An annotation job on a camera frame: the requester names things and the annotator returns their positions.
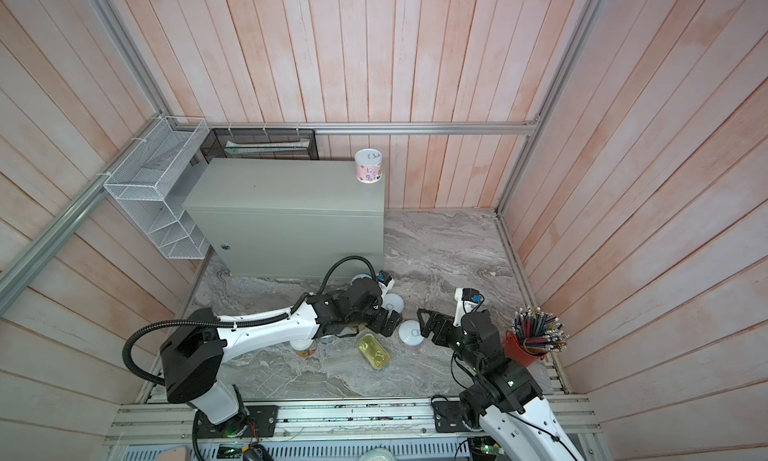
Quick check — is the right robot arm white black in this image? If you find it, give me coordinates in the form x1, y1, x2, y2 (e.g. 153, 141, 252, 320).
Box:
417, 309, 583, 460

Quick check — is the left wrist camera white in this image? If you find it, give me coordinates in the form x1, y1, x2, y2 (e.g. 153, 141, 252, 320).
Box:
377, 270, 394, 294

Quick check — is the red pencil holder cup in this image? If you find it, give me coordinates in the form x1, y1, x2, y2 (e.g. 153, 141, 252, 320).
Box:
502, 307, 569, 367

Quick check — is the gold rectangular sardine tin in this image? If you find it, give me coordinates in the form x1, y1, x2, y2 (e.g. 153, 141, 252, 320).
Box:
357, 334, 391, 370

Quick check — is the orange labelled can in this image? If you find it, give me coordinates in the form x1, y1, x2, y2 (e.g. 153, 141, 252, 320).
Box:
382, 292, 405, 313

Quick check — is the pink labelled can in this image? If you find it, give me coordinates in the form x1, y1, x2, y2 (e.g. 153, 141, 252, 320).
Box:
398, 320, 424, 351

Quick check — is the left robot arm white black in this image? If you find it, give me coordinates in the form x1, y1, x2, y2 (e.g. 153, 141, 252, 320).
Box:
122, 257, 403, 426

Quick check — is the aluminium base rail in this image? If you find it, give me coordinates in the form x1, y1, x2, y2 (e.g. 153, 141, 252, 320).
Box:
103, 394, 602, 447

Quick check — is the black wire mesh basket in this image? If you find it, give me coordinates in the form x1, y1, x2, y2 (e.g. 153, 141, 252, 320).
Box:
200, 127, 320, 162

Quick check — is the teal labelled can near cabinet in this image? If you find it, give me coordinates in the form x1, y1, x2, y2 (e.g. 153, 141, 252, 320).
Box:
351, 273, 373, 282

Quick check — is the white wire mesh shelf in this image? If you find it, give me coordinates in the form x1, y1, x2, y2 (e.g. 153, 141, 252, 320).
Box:
104, 116, 210, 260

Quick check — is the pink can front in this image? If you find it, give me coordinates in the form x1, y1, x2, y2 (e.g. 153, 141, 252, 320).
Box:
354, 148, 383, 183

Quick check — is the grey metal cabinet box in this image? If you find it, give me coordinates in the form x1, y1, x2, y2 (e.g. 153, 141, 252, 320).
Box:
183, 158, 385, 280

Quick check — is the amber jar white lid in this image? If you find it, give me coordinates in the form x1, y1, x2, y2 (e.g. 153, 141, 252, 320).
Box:
289, 339, 317, 359

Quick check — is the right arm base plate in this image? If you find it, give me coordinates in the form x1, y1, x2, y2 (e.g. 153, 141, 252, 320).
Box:
430, 395, 483, 433

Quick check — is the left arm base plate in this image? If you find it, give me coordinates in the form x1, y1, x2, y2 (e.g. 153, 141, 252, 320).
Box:
193, 405, 279, 439

